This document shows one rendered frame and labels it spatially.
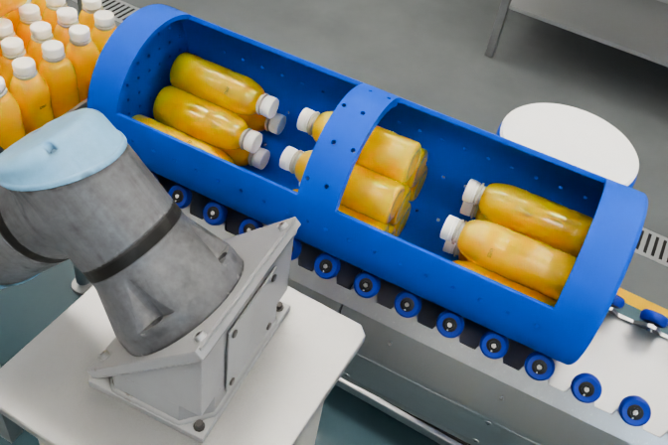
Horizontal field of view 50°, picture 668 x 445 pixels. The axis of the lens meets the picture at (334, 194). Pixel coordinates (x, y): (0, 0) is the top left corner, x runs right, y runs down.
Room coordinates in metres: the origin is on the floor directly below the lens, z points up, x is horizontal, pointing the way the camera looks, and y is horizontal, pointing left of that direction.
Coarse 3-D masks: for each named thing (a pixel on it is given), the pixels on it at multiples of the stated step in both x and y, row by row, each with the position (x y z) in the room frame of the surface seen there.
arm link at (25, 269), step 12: (0, 240) 0.46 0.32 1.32; (0, 252) 0.45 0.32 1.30; (12, 252) 0.45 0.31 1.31; (0, 264) 0.46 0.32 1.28; (12, 264) 0.46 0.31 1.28; (24, 264) 0.46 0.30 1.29; (36, 264) 0.46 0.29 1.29; (48, 264) 0.47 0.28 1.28; (0, 276) 0.46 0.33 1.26; (12, 276) 0.46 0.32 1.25; (24, 276) 0.47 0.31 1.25; (0, 288) 0.48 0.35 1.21
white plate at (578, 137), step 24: (504, 120) 1.22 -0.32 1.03; (528, 120) 1.23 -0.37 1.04; (552, 120) 1.25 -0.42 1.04; (576, 120) 1.26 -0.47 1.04; (600, 120) 1.28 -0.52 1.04; (528, 144) 1.15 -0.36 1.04; (552, 144) 1.16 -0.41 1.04; (576, 144) 1.18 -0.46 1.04; (600, 144) 1.19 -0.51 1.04; (624, 144) 1.21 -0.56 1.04; (600, 168) 1.12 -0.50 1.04; (624, 168) 1.13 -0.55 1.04
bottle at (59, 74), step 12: (48, 60) 1.09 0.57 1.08; (60, 60) 1.10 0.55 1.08; (48, 72) 1.09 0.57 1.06; (60, 72) 1.09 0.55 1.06; (72, 72) 1.11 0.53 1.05; (48, 84) 1.08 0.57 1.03; (60, 84) 1.08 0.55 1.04; (72, 84) 1.10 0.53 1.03; (60, 96) 1.08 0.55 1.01; (72, 96) 1.10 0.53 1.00; (60, 108) 1.08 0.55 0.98
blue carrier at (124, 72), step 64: (128, 64) 0.96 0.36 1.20; (256, 64) 1.13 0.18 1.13; (128, 128) 0.91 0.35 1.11; (448, 128) 0.99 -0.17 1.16; (256, 192) 0.82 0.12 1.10; (320, 192) 0.79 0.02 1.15; (448, 192) 0.98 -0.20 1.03; (576, 192) 0.92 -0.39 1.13; (640, 192) 0.84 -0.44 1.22; (384, 256) 0.74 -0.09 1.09; (448, 256) 0.88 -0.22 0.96; (512, 320) 0.67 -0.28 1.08; (576, 320) 0.65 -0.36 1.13
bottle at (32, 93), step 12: (36, 72) 1.05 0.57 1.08; (12, 84) 1.02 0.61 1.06; (24, 84) 1.02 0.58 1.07; (36, 84) 1.03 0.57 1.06; (24, 96) 1.01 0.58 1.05; (36, 96) 1.02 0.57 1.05; (48, 96) 1.05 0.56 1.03; (24, 108) 1.01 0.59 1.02; (36, 108) 1.02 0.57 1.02; (48, 108) 1.04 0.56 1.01; (24, 120) 1.01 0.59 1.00; (36, 120) 1.02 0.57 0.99; (48, 120) 1.03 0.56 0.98
